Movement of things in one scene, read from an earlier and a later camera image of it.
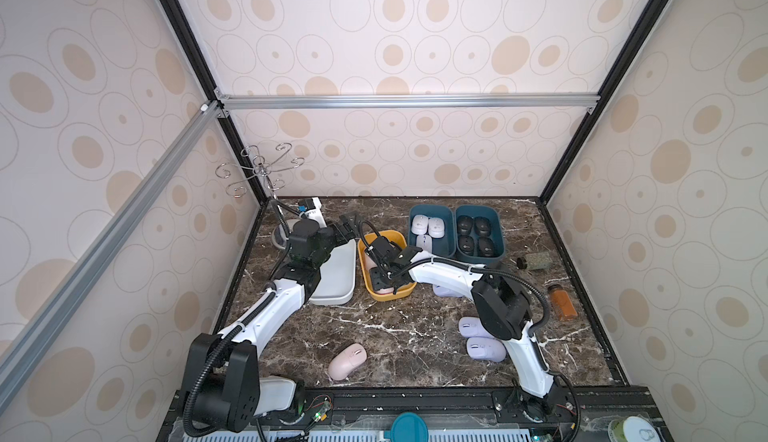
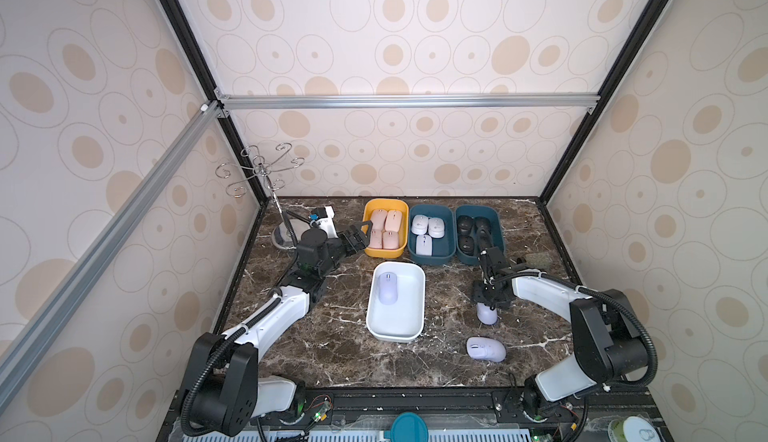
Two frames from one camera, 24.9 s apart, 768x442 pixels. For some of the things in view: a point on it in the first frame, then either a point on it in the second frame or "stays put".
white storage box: x=337 y=277 → x=396 y=304
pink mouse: x=345 y=360 → x=390 y=239
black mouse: x=464 y=224 stays put
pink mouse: x=370 y=263 → x=378 y=218
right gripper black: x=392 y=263 → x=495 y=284
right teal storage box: x=494 y=214 stays put
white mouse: x=424 y=241 stays put
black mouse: x=466 y=245 stays put
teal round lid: x=408 y=427 stays put
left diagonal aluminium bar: x=24 y=344 stays put
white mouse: x=436 y=227 stays put
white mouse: x=419 y=224 stays put
